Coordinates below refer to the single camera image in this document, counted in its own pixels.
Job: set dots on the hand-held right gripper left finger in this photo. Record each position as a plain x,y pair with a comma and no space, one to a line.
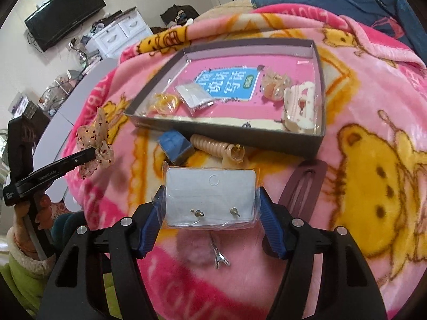
150,230

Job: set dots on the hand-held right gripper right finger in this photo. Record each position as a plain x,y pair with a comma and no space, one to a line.
272,228

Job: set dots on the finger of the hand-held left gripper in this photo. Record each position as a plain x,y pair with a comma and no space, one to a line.
60,168

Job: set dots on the beige mesh bow hair clip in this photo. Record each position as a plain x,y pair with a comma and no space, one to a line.
100,130

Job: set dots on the white earring card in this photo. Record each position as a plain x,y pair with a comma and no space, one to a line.
206,190

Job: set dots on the grey cardboard box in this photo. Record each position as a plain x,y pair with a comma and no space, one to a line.
267,138

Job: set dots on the white hair claw clip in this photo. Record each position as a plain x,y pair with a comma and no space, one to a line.
300,113

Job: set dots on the bag of yellow rings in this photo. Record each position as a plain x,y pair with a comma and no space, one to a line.
163,103

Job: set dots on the silver cloth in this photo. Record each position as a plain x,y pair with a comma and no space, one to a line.
191,95

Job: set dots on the person's left hand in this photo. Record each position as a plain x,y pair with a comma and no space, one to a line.
45,210

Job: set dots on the person's dark blue garment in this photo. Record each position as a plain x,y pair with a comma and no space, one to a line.
70,225

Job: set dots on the brown snap hair clip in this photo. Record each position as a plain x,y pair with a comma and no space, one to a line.
315,173

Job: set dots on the grey bed footboard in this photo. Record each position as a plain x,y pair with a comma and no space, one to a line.
76,100

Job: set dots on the cluttered desk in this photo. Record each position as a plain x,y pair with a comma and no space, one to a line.
60,86

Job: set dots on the small blue box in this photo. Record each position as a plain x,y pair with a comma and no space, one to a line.
173,143

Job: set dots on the white drawer cabinet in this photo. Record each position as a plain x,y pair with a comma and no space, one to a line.
113,36

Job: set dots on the black television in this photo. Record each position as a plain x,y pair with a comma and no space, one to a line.
63,16

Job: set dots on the pink printed blanket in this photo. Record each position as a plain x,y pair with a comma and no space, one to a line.
383,73

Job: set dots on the black bag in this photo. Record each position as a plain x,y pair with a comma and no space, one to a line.
180,15

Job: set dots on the beige bed sheet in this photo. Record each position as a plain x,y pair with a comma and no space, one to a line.
227,8

